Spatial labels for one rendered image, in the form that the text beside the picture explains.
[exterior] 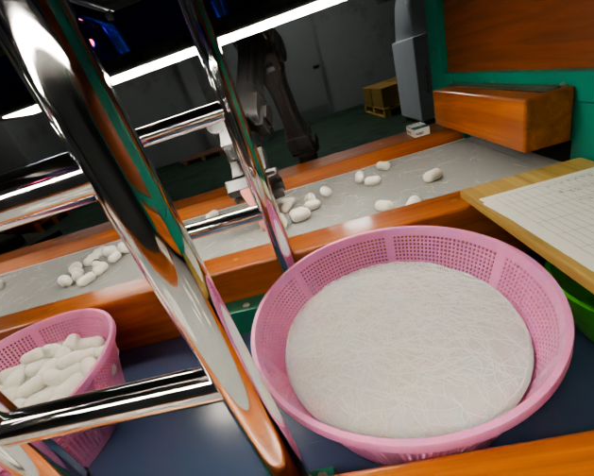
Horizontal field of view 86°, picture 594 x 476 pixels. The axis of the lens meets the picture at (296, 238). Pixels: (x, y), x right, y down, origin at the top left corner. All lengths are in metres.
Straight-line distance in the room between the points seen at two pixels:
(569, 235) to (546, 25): 0.33
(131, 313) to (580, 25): 0.69
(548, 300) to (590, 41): 0.33
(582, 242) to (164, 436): 0.45
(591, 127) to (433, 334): 0.34
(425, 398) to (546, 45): 0.49
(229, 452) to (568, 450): 0.27
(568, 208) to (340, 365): 0.27
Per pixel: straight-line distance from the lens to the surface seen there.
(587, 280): 0.33
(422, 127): 0.82
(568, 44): 0.58
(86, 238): 1.01
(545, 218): 0.40
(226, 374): 0.17
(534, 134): 0.54
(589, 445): 0.24
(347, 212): 0.56
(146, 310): 0.53
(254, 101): 0.69
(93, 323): 0.56
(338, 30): 7.73
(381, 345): 0.32
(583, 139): 0.55
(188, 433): 0.42
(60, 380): 0.51
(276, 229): 0.39
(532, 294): 0.35
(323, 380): 0.31
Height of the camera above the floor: 0.97
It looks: 26 degrees down
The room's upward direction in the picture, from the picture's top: 19 degrees counter-clockwise
